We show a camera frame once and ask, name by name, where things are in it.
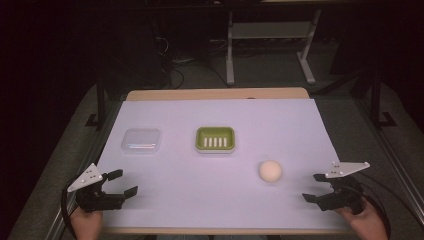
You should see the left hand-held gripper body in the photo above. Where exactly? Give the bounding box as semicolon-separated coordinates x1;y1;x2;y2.
67;163;125;213

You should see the bundle of floor cables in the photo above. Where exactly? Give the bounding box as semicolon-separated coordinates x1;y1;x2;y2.
155;35;229;88

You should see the person's right hand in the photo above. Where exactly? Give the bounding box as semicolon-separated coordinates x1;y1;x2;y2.
334;198;390;240

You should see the white metal desk frame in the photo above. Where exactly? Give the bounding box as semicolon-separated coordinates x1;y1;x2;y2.
225;8;323;86

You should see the green soap dish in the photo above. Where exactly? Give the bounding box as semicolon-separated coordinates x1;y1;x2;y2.
194;125;237;155

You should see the black metal stand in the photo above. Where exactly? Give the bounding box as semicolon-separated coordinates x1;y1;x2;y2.
352;65;398;130
84;75;112;131

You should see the round peach soap bar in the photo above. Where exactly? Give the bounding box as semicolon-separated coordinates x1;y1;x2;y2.
258;160;283;183

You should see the white table sheet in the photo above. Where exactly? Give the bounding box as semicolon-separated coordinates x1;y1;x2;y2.
96;98;352;231

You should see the clear plastic lid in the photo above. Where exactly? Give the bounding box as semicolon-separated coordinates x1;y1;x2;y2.
120;128;163;156

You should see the person's left hand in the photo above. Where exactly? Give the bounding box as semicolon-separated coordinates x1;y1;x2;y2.
69;207;105;240

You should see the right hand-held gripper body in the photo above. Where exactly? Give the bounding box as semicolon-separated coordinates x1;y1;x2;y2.
318;161;371;215

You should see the aluminium frame rail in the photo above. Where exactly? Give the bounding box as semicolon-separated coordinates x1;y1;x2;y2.
44;99;123;240
353;99;424;229

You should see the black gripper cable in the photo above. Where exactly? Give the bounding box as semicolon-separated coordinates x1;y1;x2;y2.
358;171;424;234
60;173;83;240

